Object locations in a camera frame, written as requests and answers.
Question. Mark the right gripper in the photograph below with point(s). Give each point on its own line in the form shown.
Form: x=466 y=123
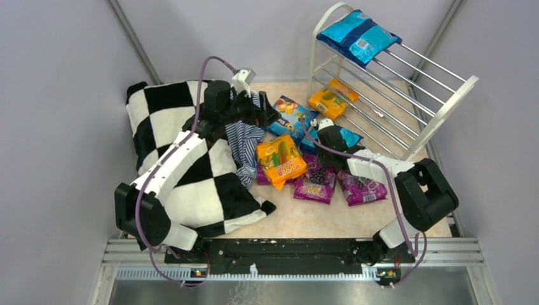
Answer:
x=330 y=137

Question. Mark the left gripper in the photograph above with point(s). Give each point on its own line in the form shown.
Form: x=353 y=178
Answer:
x=259 y=112

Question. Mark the blue Slendy candy bag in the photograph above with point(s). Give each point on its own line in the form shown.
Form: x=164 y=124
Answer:
x=289 y=122

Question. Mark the blue candy bag front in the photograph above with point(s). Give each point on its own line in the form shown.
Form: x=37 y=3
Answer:
x=358 y=38

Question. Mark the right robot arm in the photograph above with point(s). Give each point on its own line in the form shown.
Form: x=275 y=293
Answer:
x=420 y=192

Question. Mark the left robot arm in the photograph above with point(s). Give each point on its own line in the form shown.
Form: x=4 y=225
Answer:
x=140 y=213

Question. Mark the purple grape candy bag left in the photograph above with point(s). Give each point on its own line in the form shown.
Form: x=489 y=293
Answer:
x=317 y=183

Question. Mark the purple grape candy bag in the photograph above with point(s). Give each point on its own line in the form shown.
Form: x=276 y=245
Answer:
x=317 y=183
x=360 y=190

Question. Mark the purple grape candy bag right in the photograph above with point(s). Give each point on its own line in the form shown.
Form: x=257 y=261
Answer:
x=360 y=190

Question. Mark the orange 100 candy bag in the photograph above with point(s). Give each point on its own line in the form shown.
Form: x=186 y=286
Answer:
x=280 y=160

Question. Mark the orange candy bag under rack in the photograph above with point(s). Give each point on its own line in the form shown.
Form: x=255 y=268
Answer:
x=328 y=100

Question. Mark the purple candy bag under orange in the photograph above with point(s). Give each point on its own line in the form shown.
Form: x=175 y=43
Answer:
x=261 y=177

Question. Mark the blue white striped cloth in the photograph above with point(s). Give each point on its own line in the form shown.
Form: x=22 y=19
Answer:
x=243 y=139

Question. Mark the white metal shoe rack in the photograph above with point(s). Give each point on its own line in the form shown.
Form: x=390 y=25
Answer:
x=397 y=102

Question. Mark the black white checkered pillow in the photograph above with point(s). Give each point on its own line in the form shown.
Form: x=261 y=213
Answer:
x=197 y=186

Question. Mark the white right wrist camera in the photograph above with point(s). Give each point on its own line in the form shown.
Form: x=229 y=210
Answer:
x=320 y=124

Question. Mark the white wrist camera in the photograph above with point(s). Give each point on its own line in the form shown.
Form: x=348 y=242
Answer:
x=320 y=124
x=242 y=79

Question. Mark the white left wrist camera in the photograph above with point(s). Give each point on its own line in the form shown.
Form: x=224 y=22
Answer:
x=242 y=79

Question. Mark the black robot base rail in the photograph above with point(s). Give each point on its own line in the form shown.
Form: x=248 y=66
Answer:
x=300 y=256

